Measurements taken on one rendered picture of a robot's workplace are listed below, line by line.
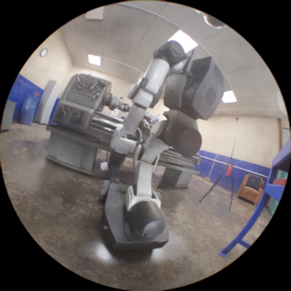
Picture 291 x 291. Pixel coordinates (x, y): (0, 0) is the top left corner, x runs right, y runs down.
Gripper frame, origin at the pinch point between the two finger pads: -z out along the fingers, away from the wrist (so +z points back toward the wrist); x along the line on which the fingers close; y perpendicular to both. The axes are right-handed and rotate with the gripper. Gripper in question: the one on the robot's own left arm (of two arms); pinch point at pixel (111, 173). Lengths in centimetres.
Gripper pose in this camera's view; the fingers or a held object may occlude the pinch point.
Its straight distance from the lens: 63.1
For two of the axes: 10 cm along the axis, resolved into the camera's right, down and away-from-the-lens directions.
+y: -8.3, -2.1, -5.2
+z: 4.5, -8.0, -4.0
